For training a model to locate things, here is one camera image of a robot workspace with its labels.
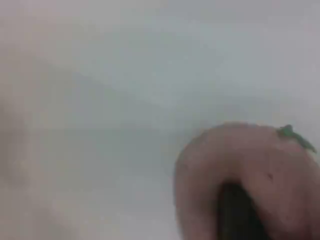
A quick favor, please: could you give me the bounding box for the pink peach with green leaf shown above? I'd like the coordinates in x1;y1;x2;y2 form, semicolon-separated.
173;121;320;240

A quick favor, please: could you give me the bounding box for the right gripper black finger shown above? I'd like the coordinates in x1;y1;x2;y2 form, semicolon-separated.
216;179;267;240

